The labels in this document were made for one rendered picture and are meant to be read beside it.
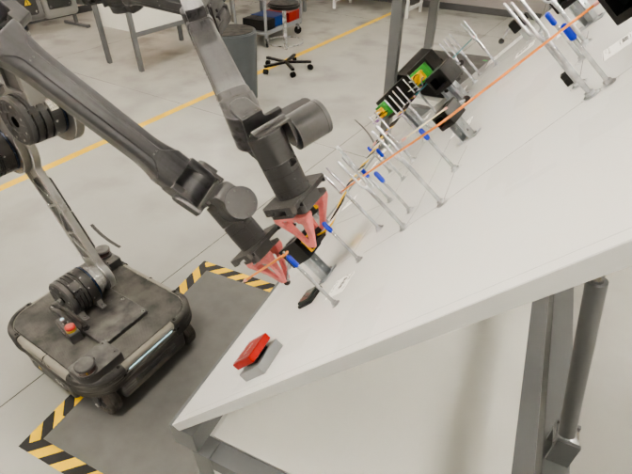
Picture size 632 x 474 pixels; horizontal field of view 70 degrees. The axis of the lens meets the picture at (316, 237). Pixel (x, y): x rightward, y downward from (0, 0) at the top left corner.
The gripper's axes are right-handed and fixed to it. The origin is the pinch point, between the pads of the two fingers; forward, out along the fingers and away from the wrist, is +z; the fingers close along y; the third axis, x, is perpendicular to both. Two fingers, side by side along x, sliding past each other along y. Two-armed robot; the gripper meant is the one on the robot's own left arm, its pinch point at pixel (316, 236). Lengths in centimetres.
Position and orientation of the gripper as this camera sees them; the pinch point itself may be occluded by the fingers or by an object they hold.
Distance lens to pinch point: 76.0
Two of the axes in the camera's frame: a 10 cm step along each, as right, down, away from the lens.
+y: 4.7, -6.0, 6.5
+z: 4.0, 8.0, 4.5
